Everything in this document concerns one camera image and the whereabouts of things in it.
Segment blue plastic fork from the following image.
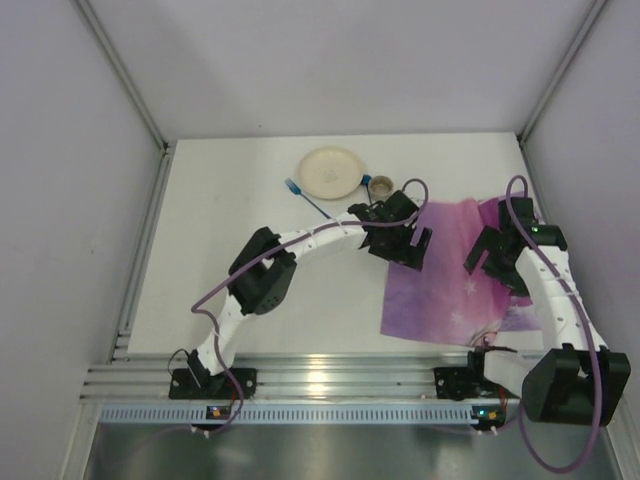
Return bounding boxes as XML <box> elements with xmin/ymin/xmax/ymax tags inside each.
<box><xmin>285</xmin><ymin>178</ymin><xmax>331</xmax><ymax>219</ymax></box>

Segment aluminium rail frame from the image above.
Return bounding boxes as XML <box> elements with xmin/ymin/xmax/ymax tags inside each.
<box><xmin>79</xmin><ymin>352</ymin><xmax>624</xmax><ymax>404</ymax></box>

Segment grey slotted cable duct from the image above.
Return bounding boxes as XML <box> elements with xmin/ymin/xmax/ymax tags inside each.
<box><xmin>100</xmin><ymin>404</ymin><xmax>506</xmax><ymax>429</ymax></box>

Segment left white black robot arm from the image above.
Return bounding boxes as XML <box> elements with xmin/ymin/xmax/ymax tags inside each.
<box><xmin>187</xmin><ymin>190</ymin><xmax>433</xmax><ymax>390</ymax></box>

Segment cream round plate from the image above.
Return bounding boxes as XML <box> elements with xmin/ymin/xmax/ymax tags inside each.
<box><xmin>296</xmin><ymin>146</ymin><xmax>365</xmax><ymax>200</ymax></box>

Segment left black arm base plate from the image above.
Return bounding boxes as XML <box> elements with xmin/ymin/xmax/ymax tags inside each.
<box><xmin>168</xmin><ymin>368</ymin><xmax>258</xmax><ymax>400</ymax></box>

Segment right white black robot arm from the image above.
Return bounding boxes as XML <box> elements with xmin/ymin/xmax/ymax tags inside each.
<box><xmin>464</xmin><ymin>197</ymin><xmax>631</xmax><ymax>426</ymax></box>

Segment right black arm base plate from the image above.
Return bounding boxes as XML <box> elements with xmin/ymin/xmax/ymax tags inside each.
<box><xmin>433</xmin><ymin>367</ymin><xmax>516</xmax><ymax>401</ymax></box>

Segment small beige cup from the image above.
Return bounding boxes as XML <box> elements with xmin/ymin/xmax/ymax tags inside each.
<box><xmin>368</xmin><ymin>175</ymin><xmax>394</xmax><ymax>200</ymax></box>

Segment purple pink printed cloth mat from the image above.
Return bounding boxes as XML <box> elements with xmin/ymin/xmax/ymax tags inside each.
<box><xmin>380</xmin><ymin>197</ymin><xmax>540</xmax><ymax>346</ymax></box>

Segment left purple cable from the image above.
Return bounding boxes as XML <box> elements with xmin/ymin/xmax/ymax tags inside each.
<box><xmin>189</xmin><ymin>177</ymin><xmax>432</xmax><ymax>437</ymax></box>

